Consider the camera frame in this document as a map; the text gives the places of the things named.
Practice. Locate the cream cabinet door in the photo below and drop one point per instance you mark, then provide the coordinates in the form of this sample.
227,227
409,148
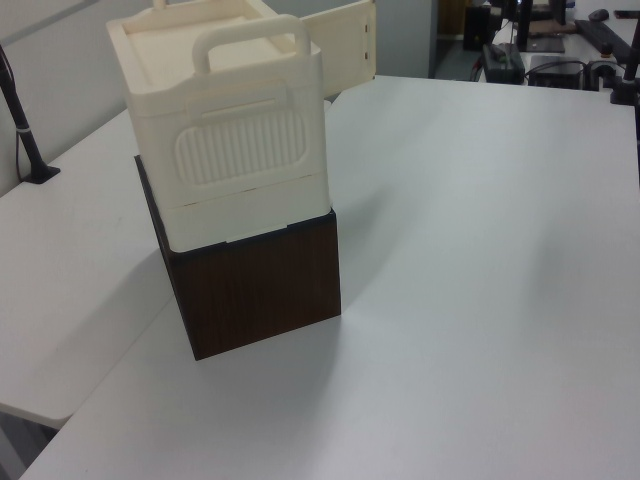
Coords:
345,45

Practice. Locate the black device with green light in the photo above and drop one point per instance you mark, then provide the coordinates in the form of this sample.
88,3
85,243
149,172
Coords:
502,62

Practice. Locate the black computer tower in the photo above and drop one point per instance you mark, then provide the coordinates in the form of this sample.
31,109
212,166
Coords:
477,27

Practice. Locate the black electronics box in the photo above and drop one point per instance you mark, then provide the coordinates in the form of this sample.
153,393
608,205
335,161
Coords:
555,72

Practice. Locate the black monitor stand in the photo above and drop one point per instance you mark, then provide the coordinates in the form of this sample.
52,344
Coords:
542,42

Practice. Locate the black keyboard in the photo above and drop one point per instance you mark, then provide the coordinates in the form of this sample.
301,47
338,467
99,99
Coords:
602,35

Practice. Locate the black computer mouse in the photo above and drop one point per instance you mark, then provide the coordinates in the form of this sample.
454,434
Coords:
600,14

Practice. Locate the black clamped camera pole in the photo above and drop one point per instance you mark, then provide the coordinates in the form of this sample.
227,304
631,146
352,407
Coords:
625,90
22,125

